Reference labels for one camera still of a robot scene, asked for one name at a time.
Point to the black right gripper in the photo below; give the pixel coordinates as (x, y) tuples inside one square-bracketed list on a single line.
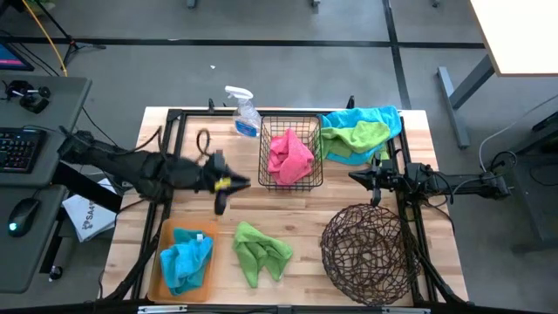
[(392, 179)]

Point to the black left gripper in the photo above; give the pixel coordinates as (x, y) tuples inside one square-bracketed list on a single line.
[(218, 179)]

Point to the green microfiber towel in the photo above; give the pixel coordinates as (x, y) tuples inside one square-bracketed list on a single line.
[(257, 253), (362, 137)]

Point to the large pink microfiber towel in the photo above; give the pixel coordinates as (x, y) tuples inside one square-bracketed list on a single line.
[(296, 161)]

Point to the blue microfiber towel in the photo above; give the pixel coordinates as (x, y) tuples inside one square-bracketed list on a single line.
[(349, 115), (185, 266)]

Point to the teal microfiber towel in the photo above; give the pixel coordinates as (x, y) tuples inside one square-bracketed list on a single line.
[(185, 235)]

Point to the orange tray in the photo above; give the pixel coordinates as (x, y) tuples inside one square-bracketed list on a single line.
[(157, 283)]

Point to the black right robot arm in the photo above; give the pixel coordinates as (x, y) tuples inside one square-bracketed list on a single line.
[(457, 181)]

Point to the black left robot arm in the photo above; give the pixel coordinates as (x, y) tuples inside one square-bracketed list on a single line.
[(144, 168)]

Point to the clear spray bottle blue label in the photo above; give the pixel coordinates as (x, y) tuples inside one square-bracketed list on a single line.
[(246, 118)]

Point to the brown woven round basket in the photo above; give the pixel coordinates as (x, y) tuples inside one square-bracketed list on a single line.
[(366, 257)]

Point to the grey table leg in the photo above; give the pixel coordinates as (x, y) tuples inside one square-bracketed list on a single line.
[(453, 113)]

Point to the grey furniture foot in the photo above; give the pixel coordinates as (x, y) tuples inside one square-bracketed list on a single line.
[(315, 3), (192, 3)]

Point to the black equipment stand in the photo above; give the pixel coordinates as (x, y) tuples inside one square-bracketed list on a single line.
[(545, 131)]

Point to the grey desk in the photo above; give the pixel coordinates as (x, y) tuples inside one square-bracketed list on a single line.
[(56, 109)]

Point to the black round knob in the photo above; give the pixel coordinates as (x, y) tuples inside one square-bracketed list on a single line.
[(55, 273)]

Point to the white table top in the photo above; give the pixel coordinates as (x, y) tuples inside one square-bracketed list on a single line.
[(519, 35)]

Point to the black computer mouse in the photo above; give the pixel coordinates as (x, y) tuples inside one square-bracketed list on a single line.
[(24, 216)]

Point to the black backlit keyboard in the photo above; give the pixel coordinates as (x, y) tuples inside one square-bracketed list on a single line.
[(17, 150)]

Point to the black tripod stand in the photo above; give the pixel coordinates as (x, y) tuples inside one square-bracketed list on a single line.
[(65, 35)]

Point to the grey mouse shelf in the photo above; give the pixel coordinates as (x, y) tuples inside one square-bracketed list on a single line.
[(26, 275)]

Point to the computer monitor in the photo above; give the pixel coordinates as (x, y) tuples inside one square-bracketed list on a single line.
[(11, 59)]

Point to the black frame clamp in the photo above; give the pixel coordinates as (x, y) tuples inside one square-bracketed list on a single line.
[(350, 103), (212, 105)]

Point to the black metal table frame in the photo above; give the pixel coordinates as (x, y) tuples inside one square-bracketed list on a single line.
[(205, 112)]

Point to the silver metal bracket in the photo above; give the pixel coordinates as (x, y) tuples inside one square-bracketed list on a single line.
[(161, 309), (405, 310)]

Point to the black desk clamp mount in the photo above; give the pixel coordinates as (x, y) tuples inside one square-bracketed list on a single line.
[(30, 100)]

